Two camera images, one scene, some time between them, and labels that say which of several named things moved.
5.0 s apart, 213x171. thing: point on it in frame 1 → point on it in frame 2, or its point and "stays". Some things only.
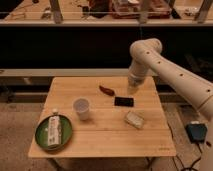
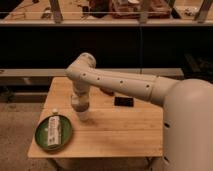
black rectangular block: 123,101 stays
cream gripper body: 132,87 → 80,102
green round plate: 41,132 stays
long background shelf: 106,12 stays
